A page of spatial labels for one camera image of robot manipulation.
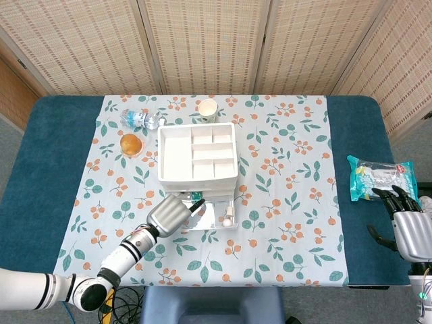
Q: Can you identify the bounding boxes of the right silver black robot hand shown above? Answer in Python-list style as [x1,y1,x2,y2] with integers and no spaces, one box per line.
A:
[367,187,432,263]

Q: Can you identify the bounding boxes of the paper cup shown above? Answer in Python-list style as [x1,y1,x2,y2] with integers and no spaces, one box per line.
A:
[197,99,218,124]

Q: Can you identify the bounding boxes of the clear plastic water bottle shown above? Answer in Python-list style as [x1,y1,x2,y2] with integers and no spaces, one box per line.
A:
[119,108,166,131]

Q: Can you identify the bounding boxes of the teal table cover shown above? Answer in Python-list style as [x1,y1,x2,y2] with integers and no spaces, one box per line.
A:
[0,95,411,288]

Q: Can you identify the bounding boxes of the woven folding screen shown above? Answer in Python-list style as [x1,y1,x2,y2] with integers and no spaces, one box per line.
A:
[0,0,432,136]

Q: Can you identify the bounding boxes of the teal snack bag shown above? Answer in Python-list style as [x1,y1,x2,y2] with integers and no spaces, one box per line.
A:
[346,155,419,203]

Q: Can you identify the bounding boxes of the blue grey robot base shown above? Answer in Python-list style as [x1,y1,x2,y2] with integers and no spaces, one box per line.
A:
[140,286,288,324]

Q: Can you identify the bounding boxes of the wooden door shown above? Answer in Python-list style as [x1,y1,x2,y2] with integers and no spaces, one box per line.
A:
[0,56,40,132]

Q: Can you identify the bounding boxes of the black floor cables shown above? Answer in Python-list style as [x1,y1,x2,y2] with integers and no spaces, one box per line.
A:
[97,286,146,324]

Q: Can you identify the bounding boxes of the fruit and leaf print tablecloth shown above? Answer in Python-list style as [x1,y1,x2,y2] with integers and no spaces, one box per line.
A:
[51,94,350,288]

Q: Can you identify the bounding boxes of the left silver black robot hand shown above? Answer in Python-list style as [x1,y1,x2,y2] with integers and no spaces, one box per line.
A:
[146,193,207,238]

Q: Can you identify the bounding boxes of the white drawer organizer box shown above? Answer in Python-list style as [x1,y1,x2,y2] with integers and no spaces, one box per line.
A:
[157,122,239,196]

